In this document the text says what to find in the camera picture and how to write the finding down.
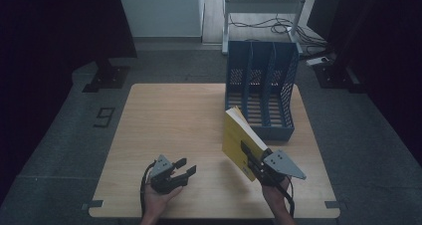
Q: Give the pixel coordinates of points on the person's right hand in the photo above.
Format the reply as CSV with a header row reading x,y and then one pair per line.
x,y
273,195

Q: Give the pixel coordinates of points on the white power strip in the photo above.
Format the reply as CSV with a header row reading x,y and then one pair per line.
x,y
316,61

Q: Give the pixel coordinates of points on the blue file rack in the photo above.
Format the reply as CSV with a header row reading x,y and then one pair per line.
x,y
262,85

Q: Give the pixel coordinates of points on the black stand base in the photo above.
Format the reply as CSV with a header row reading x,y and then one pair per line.
x,y
335,77
109,77

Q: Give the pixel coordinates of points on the white metal stand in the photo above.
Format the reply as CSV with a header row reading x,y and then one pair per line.
x,y
265,6

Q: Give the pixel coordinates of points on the yellow book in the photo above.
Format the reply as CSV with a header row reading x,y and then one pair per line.
x,y
236,138

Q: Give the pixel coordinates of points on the dark curtain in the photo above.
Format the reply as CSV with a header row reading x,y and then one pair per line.
x,y
49,36
381,52

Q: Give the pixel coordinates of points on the grey tape strip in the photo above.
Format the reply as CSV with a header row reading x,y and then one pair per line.
x,y
93,204
335,204

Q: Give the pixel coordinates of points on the person's left hand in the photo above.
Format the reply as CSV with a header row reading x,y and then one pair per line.
x,y
157,200

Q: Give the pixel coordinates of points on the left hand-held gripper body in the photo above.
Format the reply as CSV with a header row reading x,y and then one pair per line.
x,y
162,177

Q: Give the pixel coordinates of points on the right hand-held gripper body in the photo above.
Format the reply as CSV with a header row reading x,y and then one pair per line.
x,y
282,165

